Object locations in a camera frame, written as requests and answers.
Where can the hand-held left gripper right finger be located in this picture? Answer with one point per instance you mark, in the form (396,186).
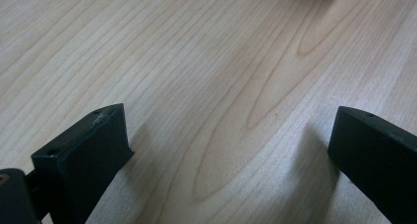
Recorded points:
(380,161)

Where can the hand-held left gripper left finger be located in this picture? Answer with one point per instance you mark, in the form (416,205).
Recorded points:
(82,165)

